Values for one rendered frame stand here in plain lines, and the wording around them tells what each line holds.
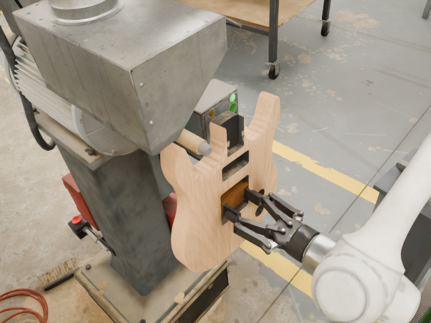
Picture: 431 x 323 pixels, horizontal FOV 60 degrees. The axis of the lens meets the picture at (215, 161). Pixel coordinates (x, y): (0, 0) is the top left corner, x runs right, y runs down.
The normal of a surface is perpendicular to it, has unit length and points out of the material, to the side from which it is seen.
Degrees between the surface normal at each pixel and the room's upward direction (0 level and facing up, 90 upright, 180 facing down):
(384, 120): 0
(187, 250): 87
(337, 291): 48
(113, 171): 90
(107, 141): 93
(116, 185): 90
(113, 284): 24
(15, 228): 0
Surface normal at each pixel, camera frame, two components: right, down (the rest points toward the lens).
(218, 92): -0.08, -0.71
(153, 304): 0.23, -0.47
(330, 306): -0.52, -0.11
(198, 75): 0.74, 0.43
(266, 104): -0.65, 0.17
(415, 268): -0.08, 0.71
